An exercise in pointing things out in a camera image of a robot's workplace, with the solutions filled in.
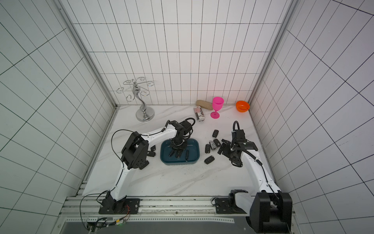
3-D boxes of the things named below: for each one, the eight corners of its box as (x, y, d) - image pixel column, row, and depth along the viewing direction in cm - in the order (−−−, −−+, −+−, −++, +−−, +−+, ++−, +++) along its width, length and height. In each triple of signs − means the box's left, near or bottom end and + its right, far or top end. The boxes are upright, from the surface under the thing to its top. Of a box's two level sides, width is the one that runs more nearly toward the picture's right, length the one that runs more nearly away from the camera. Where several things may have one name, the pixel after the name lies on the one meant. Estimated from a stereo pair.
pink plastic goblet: (210, 118, 113) (213, 104, 101) (209, 110, 119) (212, 96, 107) (221, 118, 113) (224, 104, 101) (219, 110, 119) (223, 96, 107)
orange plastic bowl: (236, 112, 116) (238, 109, 113) (234, 103, 122) (235, 100, 119) (249, 112, 116) (251, 109, 113) (246, 103, 122) (247, 100, 119)
